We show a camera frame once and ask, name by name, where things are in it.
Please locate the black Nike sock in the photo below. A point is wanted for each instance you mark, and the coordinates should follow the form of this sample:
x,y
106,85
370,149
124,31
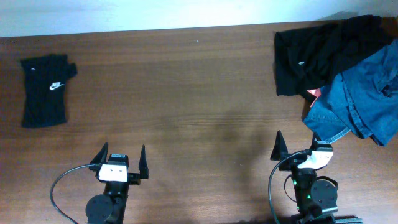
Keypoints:
x,y
45,80

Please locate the blue denim jeans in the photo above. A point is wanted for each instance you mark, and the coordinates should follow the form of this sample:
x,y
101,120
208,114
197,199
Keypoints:
x,y
361,100

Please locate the pink paper tag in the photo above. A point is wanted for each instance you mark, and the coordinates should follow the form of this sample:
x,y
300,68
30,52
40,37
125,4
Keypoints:
x,y
313,95

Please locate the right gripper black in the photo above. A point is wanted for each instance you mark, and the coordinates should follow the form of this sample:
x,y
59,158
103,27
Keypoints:
x,y
279,155

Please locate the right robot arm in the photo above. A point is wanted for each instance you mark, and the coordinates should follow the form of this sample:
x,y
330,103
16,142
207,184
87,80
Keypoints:
x,y
315,196

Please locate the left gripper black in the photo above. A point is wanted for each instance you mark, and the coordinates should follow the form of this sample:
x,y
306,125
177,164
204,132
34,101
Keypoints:
x,y
134,178

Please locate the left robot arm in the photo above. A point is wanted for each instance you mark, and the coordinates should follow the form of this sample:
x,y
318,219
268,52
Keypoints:
x,y
109,207

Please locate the black t-shirt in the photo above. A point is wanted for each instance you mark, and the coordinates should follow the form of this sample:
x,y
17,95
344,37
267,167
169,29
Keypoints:
x,y
309,58

